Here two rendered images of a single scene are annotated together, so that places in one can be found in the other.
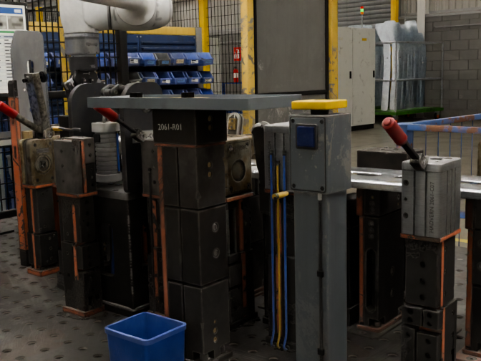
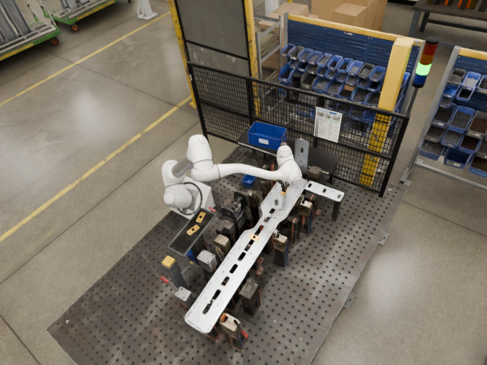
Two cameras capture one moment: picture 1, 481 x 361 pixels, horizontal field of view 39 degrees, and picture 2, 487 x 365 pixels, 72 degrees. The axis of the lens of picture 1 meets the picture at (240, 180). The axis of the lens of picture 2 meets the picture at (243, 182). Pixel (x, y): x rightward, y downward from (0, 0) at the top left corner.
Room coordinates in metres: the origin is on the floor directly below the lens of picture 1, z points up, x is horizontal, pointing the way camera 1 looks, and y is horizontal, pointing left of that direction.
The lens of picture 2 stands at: (1.51, -1.25, 3.03)
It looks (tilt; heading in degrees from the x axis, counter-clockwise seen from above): 48 degrees down; 88
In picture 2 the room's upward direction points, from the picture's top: 8 degrees counter-clockwise
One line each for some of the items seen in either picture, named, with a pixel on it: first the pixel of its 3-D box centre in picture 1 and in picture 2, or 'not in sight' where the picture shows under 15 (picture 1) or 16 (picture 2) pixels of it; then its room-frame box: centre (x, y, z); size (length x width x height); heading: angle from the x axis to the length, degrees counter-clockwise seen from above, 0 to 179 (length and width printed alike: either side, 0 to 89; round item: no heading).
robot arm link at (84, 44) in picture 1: (81, 45); not in sight; (1.87, 0.41, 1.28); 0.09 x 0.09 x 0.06
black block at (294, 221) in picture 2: not in sight; (293, 230); (1.88, 0.16, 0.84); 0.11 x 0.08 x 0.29; 141
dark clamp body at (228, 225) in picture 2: (169, 226); (230, 237); (1.40, 0.15, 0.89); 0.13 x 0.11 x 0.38; 141
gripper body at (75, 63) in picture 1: (84, 73); not in sight; (1.87, 0.41, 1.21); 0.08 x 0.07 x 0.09; 141
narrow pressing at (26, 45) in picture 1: (31, 89); (301, 156); (2.04, 0.61, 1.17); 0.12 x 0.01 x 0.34; 141
